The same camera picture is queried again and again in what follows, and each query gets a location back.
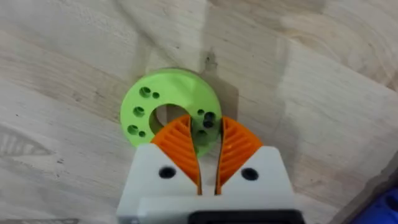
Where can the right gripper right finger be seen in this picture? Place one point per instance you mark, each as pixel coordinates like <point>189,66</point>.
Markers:
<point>248,165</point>

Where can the green disc with holes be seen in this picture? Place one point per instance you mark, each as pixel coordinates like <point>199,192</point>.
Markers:
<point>174,93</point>

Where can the blue electric screwdriver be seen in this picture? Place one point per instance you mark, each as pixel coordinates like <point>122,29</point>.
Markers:
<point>377,207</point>

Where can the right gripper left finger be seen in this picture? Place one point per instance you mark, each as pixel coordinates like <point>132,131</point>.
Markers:
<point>161,168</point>

